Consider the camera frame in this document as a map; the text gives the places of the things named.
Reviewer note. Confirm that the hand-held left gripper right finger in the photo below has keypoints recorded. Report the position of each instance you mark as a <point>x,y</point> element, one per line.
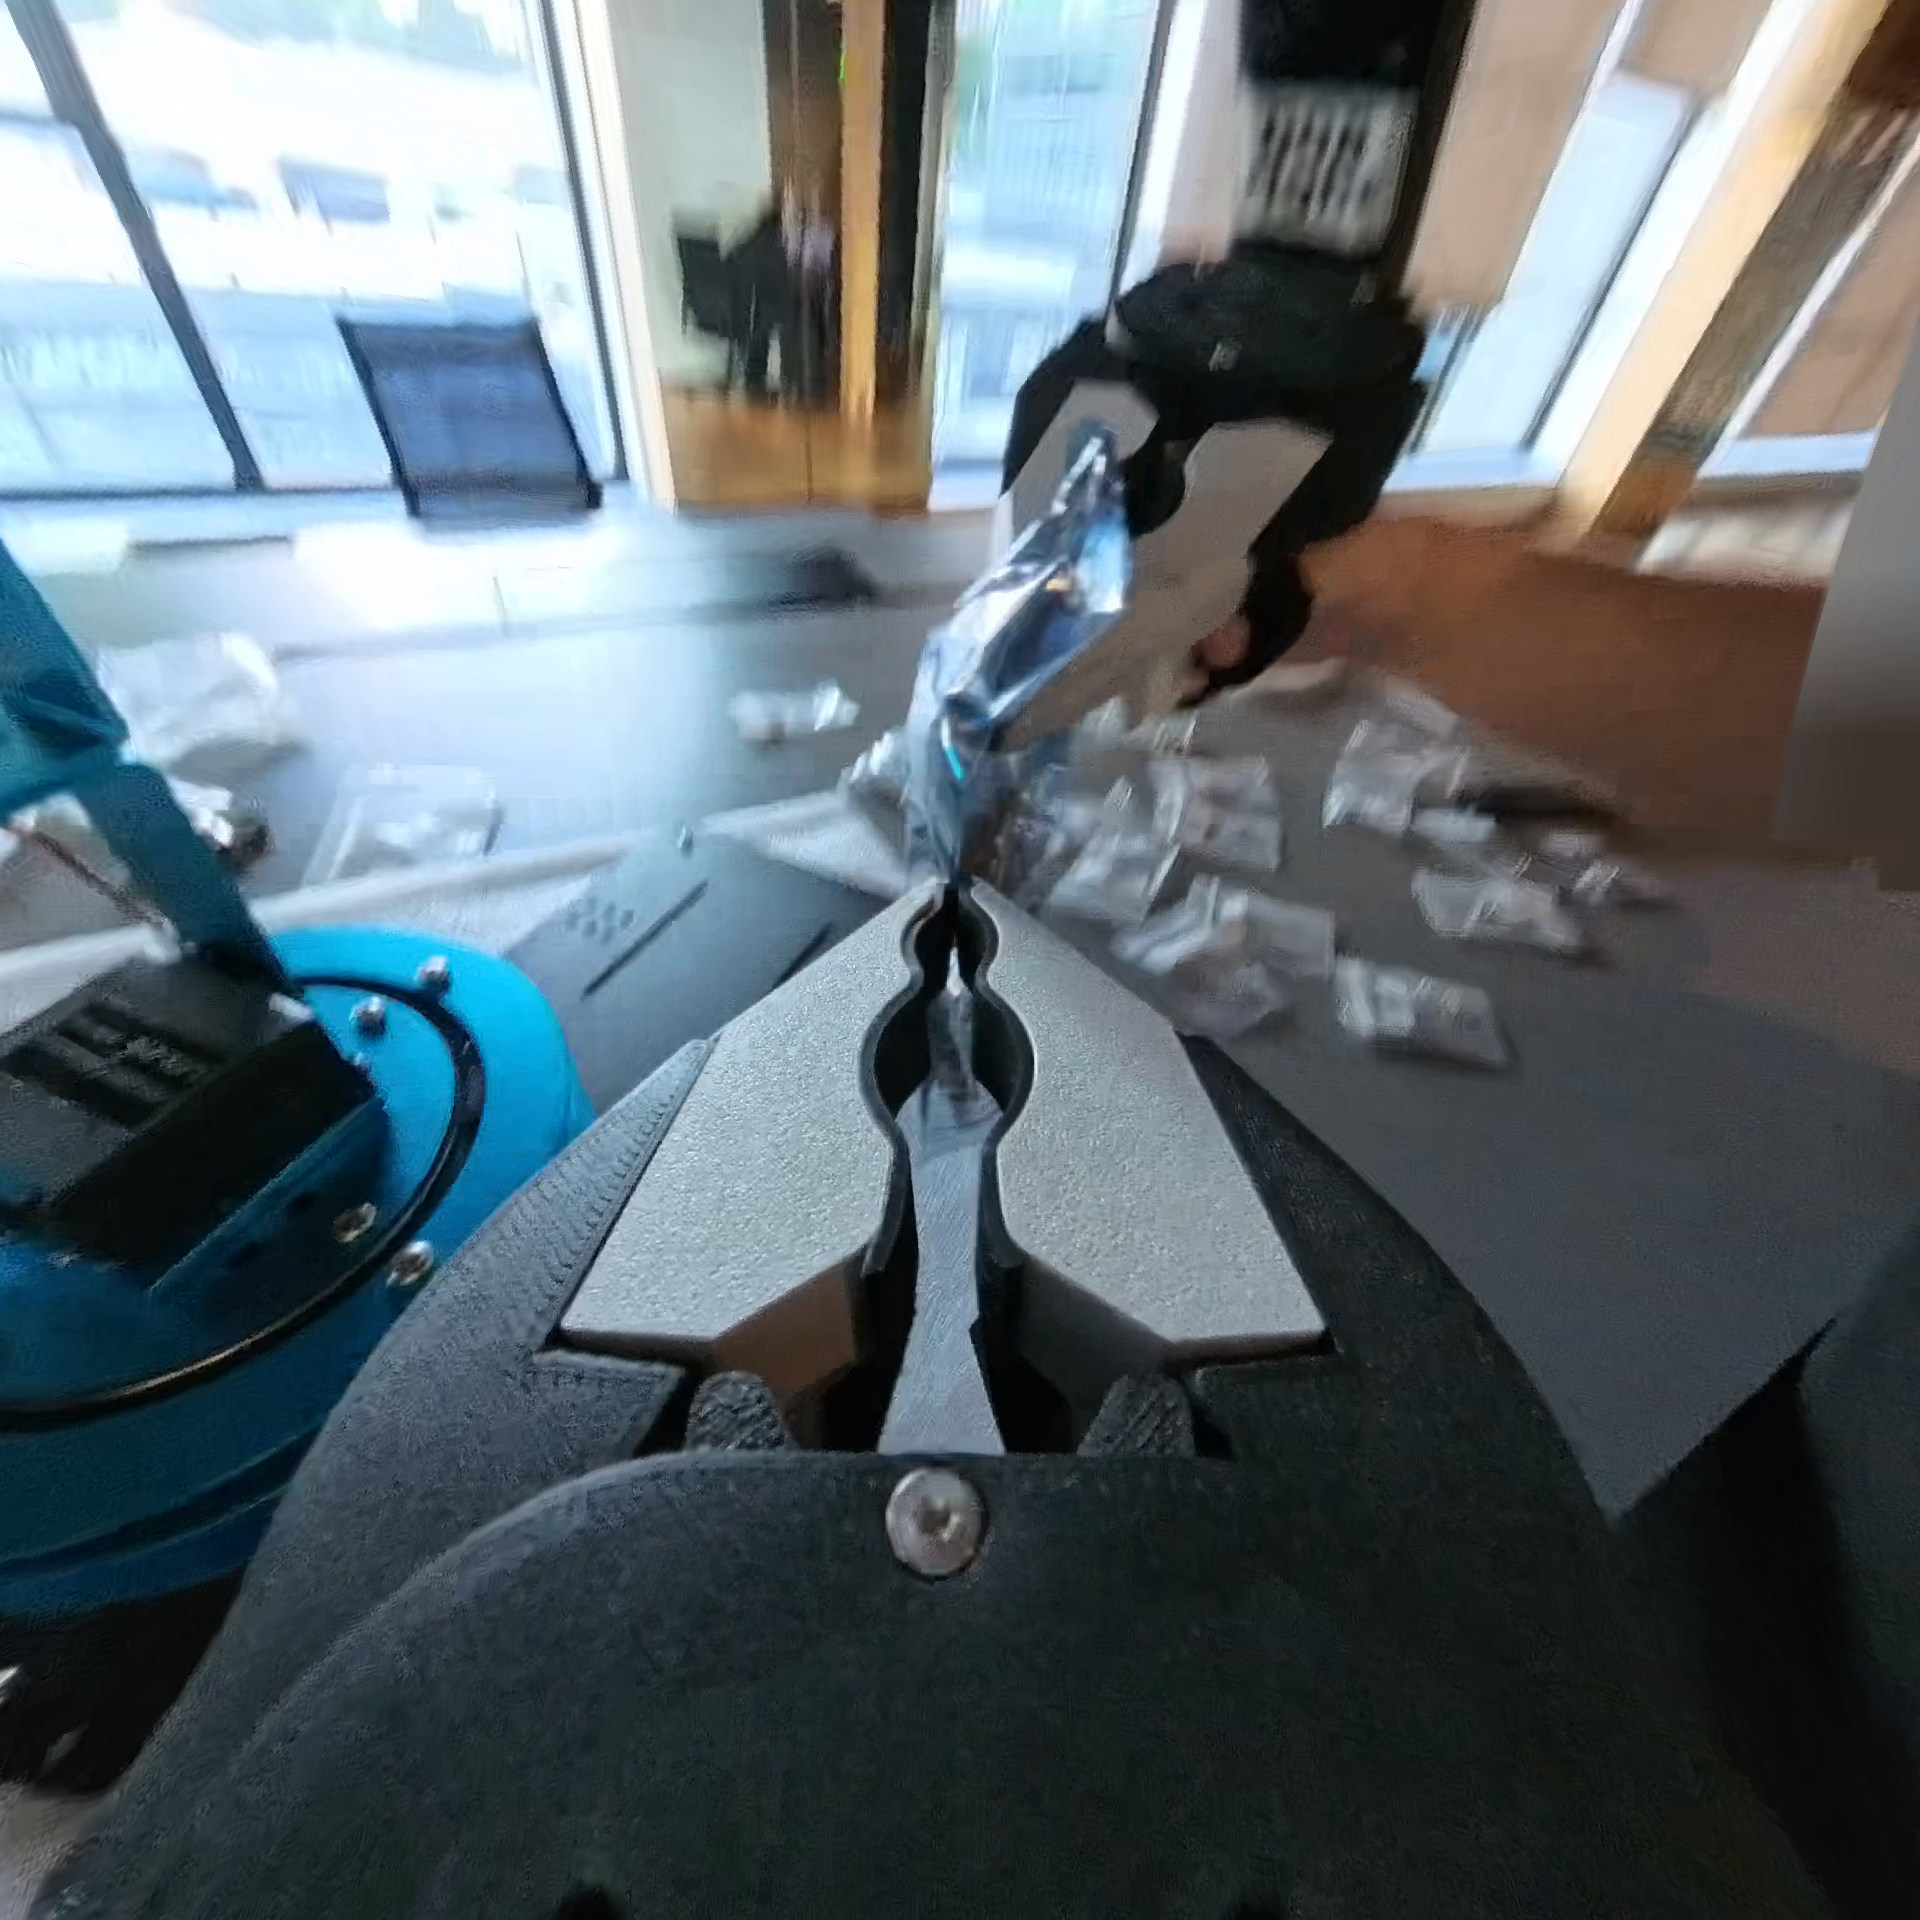
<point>1156,1200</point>

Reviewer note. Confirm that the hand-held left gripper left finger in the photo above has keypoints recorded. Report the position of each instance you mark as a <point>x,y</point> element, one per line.
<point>738,1200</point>

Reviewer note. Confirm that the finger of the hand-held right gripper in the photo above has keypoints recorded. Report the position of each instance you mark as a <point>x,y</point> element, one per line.
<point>1202,556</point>
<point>1057,457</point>

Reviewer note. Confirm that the silver plastic parts bag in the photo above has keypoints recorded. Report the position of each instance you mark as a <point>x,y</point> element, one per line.
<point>1006,644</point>

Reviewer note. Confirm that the blue toy robot arm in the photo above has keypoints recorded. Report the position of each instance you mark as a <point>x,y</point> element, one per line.
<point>212,1200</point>

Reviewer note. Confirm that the scattered small clear parts bags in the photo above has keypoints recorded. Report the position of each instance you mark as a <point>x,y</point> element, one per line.
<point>1323,872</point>

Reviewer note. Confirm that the black office chair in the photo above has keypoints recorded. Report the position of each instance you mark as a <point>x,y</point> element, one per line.
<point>468,415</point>

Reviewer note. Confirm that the large office windows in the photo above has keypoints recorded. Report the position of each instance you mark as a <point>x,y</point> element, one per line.
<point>300,241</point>

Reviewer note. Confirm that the black metal base plate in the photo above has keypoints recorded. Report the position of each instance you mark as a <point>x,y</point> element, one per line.
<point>691,946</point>

